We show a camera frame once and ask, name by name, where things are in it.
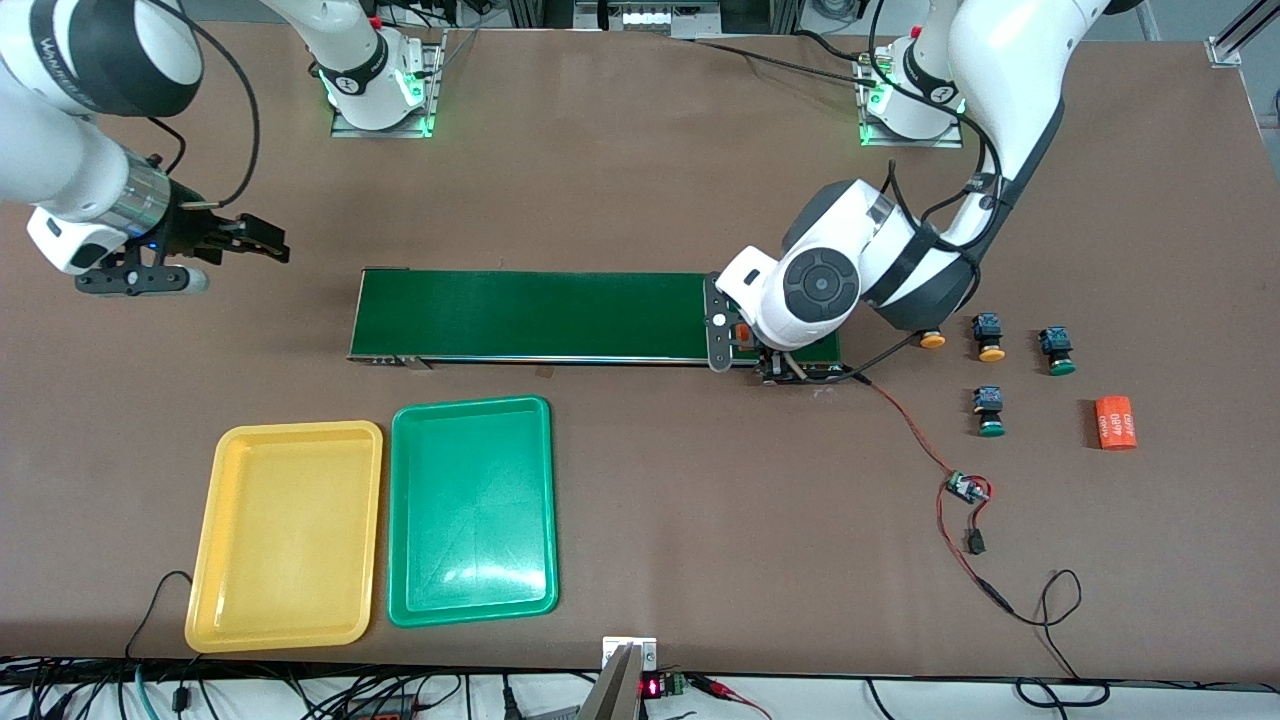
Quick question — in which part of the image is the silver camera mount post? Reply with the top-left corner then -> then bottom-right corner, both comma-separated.
575,636 -> 661,720

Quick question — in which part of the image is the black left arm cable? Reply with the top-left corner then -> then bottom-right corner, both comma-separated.
840,0 -> 1006,381

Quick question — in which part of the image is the tangled black cable bundle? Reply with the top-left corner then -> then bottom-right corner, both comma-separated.
0,662 -> 581,720

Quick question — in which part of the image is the thin black cable loop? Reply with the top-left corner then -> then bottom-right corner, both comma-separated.
1003,568 -> 1113,709

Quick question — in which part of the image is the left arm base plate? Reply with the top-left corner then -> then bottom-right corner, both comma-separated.
856,50 -> 967,149

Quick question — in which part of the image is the green plastic tray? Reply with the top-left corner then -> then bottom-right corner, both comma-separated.
386,396 -> 559,629

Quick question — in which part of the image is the green conveyor belt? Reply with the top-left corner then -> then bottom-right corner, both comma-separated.
346,267 -> 847,387

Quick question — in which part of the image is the aluminium frame profile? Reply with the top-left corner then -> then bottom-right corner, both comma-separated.
1207,0 -> 1280,69

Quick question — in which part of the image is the red black power lead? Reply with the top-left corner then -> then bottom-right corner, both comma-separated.
935,478 -> 1016,613

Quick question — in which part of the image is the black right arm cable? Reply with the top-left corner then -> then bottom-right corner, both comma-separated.
140,0 -> 263,211

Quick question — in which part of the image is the black cable on table edge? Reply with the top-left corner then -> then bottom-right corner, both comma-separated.
125,570 -> 196,663

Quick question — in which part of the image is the metal box with white label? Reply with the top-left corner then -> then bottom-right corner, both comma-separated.
575,0 -> 723,39

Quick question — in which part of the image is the yellow plastic tray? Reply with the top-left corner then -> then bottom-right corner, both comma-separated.
184,420 -> 385,654

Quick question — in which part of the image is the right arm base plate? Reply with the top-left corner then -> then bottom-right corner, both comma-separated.
330,30 -> 447,139

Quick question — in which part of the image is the black base supply cable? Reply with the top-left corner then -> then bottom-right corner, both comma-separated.
690,30 -> 886,89

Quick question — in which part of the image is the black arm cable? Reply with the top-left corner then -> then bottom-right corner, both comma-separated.
140,0 -> 263,211
840,0 -> 1006,381

